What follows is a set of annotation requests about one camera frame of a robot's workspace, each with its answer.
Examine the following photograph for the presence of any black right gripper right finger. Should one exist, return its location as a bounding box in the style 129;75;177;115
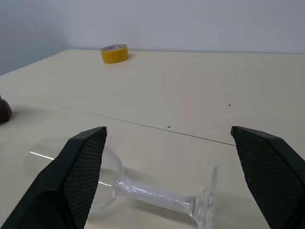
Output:
231;125;305;229

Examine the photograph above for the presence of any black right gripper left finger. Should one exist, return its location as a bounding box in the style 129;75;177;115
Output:
0;126;107;229

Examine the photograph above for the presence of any clear plastic cup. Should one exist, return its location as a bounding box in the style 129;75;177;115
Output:
25;137;219;229

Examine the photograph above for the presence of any cola bottle with dark liquid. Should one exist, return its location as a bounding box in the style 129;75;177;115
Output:
0;94;12;124

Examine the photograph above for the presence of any yellow tape roll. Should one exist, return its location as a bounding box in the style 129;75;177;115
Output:
100;44;129;64

